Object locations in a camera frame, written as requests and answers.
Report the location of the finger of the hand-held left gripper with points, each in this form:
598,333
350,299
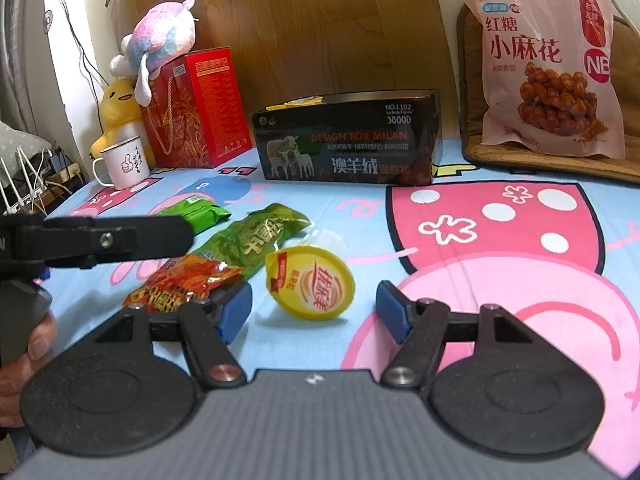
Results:
150,240

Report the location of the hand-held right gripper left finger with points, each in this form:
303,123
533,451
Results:
235,310

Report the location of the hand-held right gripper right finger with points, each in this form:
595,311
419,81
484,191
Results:
390,315

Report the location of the small green snack packet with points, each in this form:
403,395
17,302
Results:
200,212

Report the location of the yellow lidded jelly cup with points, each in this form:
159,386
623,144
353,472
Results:
310,282

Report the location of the black cardboard box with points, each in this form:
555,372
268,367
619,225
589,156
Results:
350,150

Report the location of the person's left hand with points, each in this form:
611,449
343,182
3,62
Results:
42,342

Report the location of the red snack packet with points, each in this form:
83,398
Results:
185,280

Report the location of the large green vegetable packet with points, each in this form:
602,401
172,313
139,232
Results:
255,240

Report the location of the white enamel mug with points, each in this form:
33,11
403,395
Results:
127,165

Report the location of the power strip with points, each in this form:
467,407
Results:
65,172

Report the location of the printed cartoon blanket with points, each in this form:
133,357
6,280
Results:
500,240

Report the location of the yellow plush toy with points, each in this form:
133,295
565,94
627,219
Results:
117,105

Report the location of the red gift box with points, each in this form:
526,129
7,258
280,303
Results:
200,110

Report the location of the grey dotted pillow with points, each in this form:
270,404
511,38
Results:
20,140

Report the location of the yellow snack packet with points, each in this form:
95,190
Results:
287,106

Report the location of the pastel plush toy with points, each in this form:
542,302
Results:
160,30

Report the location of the grey curtain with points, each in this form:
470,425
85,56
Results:
25,35

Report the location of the wooden board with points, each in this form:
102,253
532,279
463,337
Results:
325,25

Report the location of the large pink snack bag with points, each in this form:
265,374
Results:
540,75

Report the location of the brown woven seat cushion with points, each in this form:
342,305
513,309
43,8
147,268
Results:
631,110

